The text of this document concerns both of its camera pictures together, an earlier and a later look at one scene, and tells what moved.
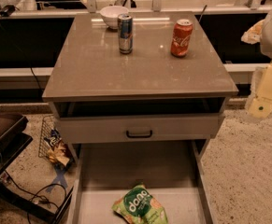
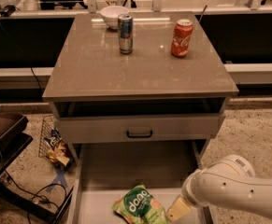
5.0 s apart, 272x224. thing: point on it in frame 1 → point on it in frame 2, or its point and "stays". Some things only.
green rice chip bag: x=137 y=205 stays
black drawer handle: x=138 y=135 stays
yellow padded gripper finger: x=267 y=88 → x=199 y=189
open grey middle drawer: x=173 y=170 stays
